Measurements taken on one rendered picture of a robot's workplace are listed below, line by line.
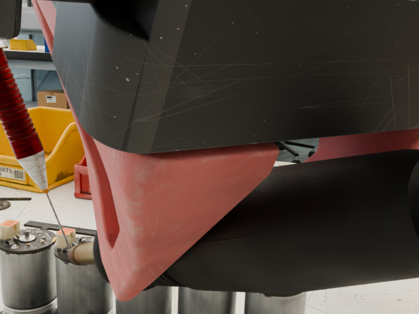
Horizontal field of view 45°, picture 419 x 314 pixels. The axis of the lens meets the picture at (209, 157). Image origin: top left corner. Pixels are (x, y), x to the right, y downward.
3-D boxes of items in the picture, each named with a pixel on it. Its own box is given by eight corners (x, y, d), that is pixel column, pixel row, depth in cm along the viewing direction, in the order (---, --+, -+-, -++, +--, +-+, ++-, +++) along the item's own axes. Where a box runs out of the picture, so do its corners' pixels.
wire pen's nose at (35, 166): (34, 188, 21) (20, 154, 20) (60, 180, 21) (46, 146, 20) (27, 197, 20) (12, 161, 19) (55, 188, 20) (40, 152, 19)
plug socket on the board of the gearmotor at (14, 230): (15, 242, 22) (14, 227, 22) (-2, 239, 23) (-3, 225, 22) (25, 235, 23) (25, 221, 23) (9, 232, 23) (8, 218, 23)
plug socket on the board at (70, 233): (72, 250, 22) (72, 236, 22) (54, 248, 22) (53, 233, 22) (81, 243, 23) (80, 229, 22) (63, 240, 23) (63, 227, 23)
